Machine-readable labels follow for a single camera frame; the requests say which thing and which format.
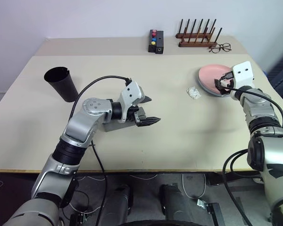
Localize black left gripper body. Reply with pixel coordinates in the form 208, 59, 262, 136
126, 105, 147, 126

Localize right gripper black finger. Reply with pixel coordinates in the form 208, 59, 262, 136
214, 79, 230, 96

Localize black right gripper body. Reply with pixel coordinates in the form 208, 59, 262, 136
219, 71, 237, 91

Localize pink plate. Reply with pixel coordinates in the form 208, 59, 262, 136
198, 64, 234, 95

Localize grey glasses case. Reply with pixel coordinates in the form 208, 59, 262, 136
103, 121, 139, 133

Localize black plastic cup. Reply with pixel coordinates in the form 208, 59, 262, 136
43, 66, 79, 103

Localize crumpled white paper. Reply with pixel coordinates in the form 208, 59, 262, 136
185, 86, 202, 100

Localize brown framed eyeglasses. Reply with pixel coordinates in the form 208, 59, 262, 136
208, 43, 232, 54

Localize brown wooden plate rack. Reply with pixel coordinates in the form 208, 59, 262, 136
175, 18, 223, 48

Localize black box with coloured buttons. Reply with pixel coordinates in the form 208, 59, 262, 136
148, 29, 158, 53

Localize dark rounded shape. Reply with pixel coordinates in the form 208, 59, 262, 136
103, 185, 133, 226
158, 183, 194, 226

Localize black table foot bar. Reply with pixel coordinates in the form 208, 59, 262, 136
208, 172, 263, 187

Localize black floor bar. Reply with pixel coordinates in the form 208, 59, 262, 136
206, 202, 221, 226

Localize black floor device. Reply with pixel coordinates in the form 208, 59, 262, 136
69, 213, 89, 226

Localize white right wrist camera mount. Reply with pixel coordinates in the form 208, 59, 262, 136
232, 60, 255, 89

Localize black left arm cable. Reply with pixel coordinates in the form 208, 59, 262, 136
69, 75, 133, 214

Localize white floor cable loop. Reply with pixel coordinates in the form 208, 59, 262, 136
181, 173, 206, 199

